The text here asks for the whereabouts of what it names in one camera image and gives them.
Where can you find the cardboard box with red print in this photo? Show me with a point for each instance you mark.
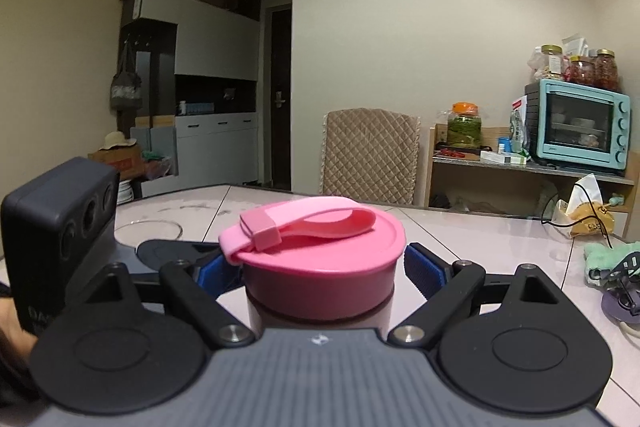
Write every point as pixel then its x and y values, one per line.
pixel 120 162

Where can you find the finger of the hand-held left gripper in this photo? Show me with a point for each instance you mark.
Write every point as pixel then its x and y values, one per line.
pixel 165 250

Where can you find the straw hat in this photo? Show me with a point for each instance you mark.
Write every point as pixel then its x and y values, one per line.
pixel 117 140

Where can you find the person's left forearm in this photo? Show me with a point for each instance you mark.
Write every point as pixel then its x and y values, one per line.
pixel 12 337

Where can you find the stack of white plates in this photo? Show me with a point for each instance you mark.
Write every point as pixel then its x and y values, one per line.
pixel 125 194

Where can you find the green and white bag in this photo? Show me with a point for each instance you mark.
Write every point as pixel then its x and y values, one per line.
pixel 518 127

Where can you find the tall jar of red chillies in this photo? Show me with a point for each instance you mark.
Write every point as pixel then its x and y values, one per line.
pixel 606 72

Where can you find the purple round dish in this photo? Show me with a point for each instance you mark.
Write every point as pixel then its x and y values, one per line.
pixel 620 307

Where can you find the teal toaster oven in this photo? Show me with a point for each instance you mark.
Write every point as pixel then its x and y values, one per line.
pixel 580 127

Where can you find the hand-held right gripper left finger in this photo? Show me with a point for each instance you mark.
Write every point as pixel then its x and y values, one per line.
pixel 212 274

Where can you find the pickle jar with orange lid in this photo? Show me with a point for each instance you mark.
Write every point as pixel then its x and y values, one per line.
pixel 464 129

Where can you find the flat white box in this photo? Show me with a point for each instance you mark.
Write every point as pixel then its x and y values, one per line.
pixel 502 158

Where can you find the pink bottle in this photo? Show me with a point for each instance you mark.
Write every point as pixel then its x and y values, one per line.
pixel 255 313

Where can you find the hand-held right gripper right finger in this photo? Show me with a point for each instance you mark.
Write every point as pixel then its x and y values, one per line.
pixel 425 272

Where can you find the grey and white cabinet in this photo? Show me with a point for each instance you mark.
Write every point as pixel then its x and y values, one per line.
pixel 215 42

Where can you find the green cloth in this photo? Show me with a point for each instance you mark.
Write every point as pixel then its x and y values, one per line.
pixel 600 259

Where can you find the grey hanging bag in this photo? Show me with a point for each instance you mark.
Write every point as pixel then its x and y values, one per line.
pixel 125 89

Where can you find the small jar of red chillies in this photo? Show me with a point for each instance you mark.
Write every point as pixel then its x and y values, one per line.
pixel 581 72

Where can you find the white pouch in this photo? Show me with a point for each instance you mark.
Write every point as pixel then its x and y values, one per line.
pixel 575 46

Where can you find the wooden side shelf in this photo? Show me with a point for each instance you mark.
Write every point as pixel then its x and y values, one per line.
pixel 480 182

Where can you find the white snack bag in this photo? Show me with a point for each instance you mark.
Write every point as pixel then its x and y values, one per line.
pixel 587 212

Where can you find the glass jar with gold lid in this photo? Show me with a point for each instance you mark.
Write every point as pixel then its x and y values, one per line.
pixel 551 64

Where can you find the chair with quilted cover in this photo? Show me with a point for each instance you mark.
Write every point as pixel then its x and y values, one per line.
pixel 367 157

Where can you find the dark wooden door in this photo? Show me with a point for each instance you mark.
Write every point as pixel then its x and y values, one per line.
pixel 280 57

